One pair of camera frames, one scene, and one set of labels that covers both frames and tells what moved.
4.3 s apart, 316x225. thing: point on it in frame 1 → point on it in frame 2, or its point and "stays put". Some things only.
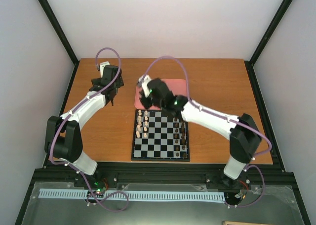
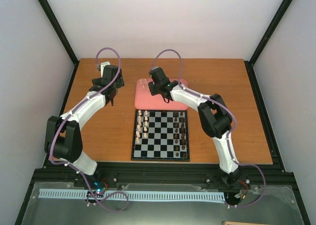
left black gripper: (120, 83) stays put
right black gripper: (147, 105) → (152, 91)
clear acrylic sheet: (276, 203) stays put
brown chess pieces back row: (183, 141) stays put
